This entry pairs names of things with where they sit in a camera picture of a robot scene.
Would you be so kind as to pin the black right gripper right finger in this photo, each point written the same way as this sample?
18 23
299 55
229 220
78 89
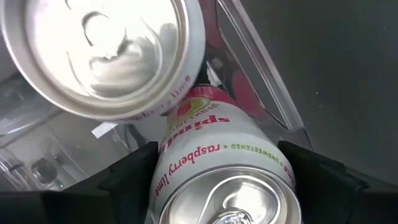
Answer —
326 193

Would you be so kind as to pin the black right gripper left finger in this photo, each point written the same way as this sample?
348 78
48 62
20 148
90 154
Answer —
124 186

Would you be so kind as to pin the clear plastic bin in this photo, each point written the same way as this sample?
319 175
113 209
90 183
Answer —
273 87

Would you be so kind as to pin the raspberry lime soda can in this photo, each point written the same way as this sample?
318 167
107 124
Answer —
217 143
102 53

